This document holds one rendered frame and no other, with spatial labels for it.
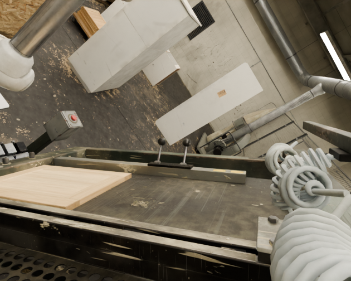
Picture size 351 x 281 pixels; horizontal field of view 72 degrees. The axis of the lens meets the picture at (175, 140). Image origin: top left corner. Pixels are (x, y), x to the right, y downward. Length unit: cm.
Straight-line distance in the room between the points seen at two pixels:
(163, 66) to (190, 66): 323
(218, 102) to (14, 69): 375
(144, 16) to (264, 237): 311
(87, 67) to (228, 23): 624
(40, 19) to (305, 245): 122
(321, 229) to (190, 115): 455
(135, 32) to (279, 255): 324
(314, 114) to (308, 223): 928
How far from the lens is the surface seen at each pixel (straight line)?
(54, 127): 163
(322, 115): 957
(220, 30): 904
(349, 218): 55
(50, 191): 94
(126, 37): 339
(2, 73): 136
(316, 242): 19
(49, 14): 126
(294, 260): 18
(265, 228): 43
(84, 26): 480
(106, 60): 351
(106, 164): 120
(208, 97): 462
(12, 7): 297
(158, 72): 601
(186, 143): 106
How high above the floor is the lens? 189
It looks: 21 degrees down
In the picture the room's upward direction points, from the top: 59 degrees clockwise
